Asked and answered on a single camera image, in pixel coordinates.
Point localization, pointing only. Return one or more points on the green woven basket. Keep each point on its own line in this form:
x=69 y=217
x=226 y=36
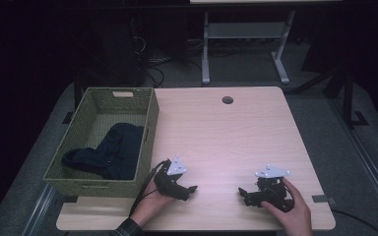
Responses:
x=78 y=137

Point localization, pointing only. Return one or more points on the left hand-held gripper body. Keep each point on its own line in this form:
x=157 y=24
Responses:
x=168 y=182

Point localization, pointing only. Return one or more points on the person's left hand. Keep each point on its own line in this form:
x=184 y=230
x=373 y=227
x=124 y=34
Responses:
x=151 y=203

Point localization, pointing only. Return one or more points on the aluminium floor rail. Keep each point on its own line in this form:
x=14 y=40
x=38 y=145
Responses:
x=367 y=164
x=39 y=209

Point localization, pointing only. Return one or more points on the grey tape piece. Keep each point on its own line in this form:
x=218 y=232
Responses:
x=323 y=198

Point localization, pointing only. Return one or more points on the black floor bracket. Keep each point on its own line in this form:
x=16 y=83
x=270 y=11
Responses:
x=68 y=117

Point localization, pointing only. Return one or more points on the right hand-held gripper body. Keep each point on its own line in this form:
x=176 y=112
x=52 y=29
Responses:
x=274 y=193

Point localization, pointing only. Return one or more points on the black metal stand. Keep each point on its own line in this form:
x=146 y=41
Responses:
x=347 y=98

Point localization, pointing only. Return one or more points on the dark cloth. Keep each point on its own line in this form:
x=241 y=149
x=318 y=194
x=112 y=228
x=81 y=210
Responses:
x=119 y=154

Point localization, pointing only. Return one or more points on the white metal table frame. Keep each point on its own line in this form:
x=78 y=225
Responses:
x=242 y=30

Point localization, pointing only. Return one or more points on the person's right hand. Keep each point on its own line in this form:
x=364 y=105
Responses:
x=295 y=216

